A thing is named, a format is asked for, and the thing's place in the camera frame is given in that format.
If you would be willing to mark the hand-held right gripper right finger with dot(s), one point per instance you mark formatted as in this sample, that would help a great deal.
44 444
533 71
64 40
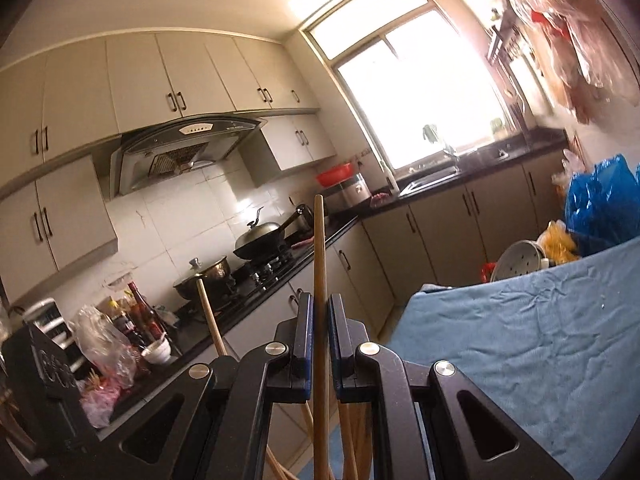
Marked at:
334 340

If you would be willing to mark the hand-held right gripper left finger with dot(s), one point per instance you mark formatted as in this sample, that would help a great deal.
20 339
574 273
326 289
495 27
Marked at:
306 335

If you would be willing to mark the light wooden chopstick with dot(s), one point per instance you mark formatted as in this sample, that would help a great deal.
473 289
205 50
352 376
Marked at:
364 440
320 260
347 440
210 320
280 465

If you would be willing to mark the pink plastic bag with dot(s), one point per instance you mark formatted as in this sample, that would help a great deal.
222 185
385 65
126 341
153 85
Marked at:
100 400

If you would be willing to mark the gas stove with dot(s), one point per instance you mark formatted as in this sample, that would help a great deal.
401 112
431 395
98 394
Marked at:
270 275

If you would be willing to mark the clear plastic bag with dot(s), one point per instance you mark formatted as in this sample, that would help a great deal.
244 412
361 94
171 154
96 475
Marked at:
100 345

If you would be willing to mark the black wok with lid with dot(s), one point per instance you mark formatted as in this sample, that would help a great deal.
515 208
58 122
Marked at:
260 242

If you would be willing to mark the black kitchen countertop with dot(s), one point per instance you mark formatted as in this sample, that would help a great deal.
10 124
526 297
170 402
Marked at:
197 337

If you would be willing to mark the dark cooking pot with lid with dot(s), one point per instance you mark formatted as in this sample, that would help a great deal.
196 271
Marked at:
210 275

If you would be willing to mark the white mortar bowl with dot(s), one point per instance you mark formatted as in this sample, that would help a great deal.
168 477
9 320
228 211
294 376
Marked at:
157 355

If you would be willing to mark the dark sauce bottle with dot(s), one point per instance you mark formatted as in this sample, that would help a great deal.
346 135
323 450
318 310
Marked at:
145 315

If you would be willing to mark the white rice cooker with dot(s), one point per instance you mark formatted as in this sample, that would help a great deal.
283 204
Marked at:
356 192

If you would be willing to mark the beige lower kitchen cabinets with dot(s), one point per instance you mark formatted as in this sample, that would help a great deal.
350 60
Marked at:
440 230

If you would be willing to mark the beige kitchen cabinets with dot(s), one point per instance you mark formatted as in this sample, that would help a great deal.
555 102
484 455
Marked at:
440 230
140 80

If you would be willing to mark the red plastic basin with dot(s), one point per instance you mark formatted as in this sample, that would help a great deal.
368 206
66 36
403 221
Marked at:
334 176

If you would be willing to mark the steel kitchen sink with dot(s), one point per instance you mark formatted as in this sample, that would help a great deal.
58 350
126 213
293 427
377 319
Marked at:
425 182

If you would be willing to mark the blue tablecloth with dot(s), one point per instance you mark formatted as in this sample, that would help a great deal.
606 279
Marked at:
525 335

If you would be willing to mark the round metal steamer plate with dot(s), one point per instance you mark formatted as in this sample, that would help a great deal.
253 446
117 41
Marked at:
520 260

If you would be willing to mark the steel faucet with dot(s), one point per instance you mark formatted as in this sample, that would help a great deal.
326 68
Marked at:
448 151

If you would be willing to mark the steel range hood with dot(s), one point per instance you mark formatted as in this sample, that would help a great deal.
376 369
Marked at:
175 155

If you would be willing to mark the yellow plastic bag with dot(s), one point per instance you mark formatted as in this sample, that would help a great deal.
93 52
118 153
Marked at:
557 242

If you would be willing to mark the kitchen window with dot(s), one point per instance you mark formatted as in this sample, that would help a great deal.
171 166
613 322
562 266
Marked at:
415 95

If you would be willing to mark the blue plastic bag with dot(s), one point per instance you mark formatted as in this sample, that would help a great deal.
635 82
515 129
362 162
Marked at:
600 205

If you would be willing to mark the beige upper kitchen cabinets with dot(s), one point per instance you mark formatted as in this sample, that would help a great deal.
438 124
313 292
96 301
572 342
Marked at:
140 80

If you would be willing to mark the hanging plastic bags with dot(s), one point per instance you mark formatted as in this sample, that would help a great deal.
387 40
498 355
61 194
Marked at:
575 35

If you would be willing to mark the wall dish rack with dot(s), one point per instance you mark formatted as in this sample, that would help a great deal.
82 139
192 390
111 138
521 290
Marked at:
505 45

